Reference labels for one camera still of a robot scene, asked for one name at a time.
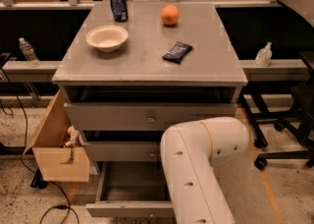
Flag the grey bottom drawer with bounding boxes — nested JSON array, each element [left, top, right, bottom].
[[86, 161, 174, 218]]

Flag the grey drawer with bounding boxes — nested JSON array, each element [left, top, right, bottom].
[[86, 161, 174, 218], [65, 102, 236, 131], [79, 131, 162, 162]]

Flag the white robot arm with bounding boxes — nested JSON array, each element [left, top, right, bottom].
[[160, 117, 250, 224]]

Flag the grey drawer cabinet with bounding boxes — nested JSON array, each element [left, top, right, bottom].
[[52, 0, 248, 187]]

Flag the grey top drawer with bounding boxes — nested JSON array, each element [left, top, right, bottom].
[[65, 102, 236, 131]]

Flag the grey middle drawer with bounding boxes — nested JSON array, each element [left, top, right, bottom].
[[79, 131, 162, 162]]

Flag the dark blue snack packet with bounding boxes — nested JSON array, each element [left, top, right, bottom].
[[162, 42, 193, 64]]

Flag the white bowl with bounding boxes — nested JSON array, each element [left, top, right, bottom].
[[86, 26, 129, 52]]

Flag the orange fruit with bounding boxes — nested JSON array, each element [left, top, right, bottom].
[[161, 5, 180, 26]]

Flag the items inside cardboard box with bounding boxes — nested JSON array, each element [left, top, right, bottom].
[[64, 126, 79, 148]]

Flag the blue soda can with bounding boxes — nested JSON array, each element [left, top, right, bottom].
[[110, 0, 129, 22]]

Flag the hand sanitizer pump bottle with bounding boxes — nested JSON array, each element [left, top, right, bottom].
[[255, 42, 272, 67]]

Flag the cardboard box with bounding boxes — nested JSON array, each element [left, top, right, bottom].
[[24, 91, 90, 182]]

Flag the clear water bottle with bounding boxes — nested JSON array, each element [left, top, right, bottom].
[[19, 37, 40, 68]]

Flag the black office chair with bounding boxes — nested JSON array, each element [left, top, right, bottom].
[[253, 50, 314, 171]]

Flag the black floor cable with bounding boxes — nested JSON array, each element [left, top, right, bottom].
[[0, 70, 80, 224]]

